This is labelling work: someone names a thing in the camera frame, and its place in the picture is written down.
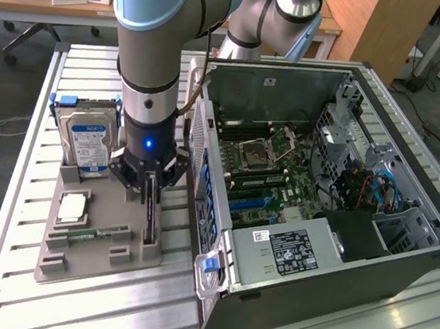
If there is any perforated metal drive cage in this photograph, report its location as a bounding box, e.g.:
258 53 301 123
304 78 379 199

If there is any wooden desk with white frame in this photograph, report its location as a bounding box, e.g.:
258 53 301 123
0 0 348 74

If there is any blue wire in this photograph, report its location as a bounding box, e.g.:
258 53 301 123
369 166 408 215

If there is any black wire bundle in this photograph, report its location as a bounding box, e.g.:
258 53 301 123
310 159 365 213

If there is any hard disk with blue bracket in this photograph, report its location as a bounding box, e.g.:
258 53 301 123
41 87 131 183

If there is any graphics card with metal bracket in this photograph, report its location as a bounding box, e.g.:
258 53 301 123
136 170 164 246

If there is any blue expansion slot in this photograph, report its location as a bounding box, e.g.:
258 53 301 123
229 193 272 216

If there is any green RAM stick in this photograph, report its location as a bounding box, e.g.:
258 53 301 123
49 218 131 247

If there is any metal disk bay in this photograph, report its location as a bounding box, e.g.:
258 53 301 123
367 201 440 260

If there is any CPU socket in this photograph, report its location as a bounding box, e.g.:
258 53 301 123
234 136 276 175

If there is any black floor box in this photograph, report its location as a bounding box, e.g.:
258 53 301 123
403 72 426 94

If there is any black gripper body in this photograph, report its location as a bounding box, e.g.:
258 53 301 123
116 114 181 191

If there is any grey power supply unit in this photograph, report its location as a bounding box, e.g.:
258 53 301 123
225 208 348 299

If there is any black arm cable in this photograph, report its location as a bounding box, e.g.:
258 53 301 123
175 18 218 122

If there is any green motherboard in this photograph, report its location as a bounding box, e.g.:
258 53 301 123
204 112 330 241

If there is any metal socket cover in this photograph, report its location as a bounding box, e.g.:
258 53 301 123
267 124 300 163

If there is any open black PC case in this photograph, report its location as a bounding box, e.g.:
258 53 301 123
156 43 440 329

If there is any blue plastic case latch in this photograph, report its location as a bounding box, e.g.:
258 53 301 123
198 251 221 278

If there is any silver chipset heatsink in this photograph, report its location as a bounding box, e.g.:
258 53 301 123
281 206 304 224

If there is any wooden cabinet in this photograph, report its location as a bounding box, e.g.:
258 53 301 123
311 0 440 85

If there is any grey plastic parts rack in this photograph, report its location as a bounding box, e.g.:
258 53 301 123
31 151 175 298

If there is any red wire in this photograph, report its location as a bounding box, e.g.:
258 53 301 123
353 169 379 210

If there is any silver CPU chip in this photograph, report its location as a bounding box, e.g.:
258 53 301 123
56 191 91 226

